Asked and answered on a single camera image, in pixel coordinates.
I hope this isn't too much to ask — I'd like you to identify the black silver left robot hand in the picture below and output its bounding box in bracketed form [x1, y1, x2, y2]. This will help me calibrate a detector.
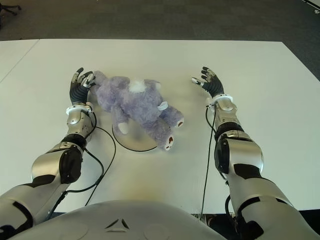
[69, 67, 97, 105]

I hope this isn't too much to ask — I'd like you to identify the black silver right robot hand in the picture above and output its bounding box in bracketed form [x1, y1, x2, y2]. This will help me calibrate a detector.
[191, 66, 225, 98]

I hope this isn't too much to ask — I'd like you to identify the purple plush bunny doll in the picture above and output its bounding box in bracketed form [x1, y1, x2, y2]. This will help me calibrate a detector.
[91, 70, 186, 152]

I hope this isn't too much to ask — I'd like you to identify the white plate with black rim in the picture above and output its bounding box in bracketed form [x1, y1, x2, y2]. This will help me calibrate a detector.
[111, 123, 160, 152]

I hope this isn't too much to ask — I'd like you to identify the silver robot torso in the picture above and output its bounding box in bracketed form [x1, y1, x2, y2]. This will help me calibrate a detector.
[14, 199, 221, 240]

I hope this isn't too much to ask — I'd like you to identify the short black right wrist cable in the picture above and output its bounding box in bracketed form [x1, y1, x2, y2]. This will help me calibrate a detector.
[205, 106, 216, 133]

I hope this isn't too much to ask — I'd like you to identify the short black wrist cable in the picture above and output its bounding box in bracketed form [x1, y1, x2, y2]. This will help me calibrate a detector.
[205, 106, 216, 133]
[43, 147, 105, 218]

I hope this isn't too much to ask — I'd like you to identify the long black left wrist cable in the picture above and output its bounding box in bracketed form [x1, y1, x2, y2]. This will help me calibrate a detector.
[83, 122, 117, 206]

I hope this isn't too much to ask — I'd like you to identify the long black wrist cable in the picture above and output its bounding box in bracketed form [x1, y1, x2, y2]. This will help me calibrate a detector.
[83, 122, 117, 206]
[199, 106, 218, 216]

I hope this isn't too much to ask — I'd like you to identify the short black left wrist cable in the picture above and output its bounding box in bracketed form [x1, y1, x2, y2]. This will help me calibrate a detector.
[43, 147, 105, 218]

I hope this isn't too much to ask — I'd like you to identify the long black right wrist cable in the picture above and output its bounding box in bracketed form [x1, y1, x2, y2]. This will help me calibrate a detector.
[199, 106, 218, 216]

